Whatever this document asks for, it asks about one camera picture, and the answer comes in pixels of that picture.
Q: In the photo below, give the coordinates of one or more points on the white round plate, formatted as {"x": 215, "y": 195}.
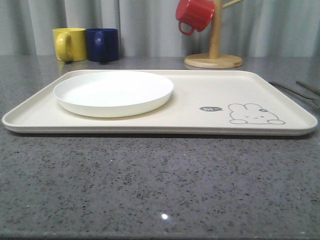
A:
{"x": 113, "y": 94}

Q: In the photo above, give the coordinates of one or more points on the wooden mug tree stand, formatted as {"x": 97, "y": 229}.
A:
{"x": 214, "y": 59}

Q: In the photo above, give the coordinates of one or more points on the yellow mug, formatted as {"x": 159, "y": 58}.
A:
{"x": 70, "y": 44}

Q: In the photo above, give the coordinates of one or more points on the dark blue mug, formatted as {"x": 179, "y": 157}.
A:
{"x": 102, "y": 44}

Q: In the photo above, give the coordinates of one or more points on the silver metal chopsticks pair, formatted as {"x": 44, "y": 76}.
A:
{"x": 309, "y": 87}

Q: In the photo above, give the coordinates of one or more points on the beige rabbit print tray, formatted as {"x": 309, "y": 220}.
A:
{"x": 218, "y": 102}

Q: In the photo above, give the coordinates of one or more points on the red mug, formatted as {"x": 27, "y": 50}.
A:
{"x": 194, "y": 15}

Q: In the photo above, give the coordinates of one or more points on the silver metal fork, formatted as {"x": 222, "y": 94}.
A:
{"x": 312, "y": 99}

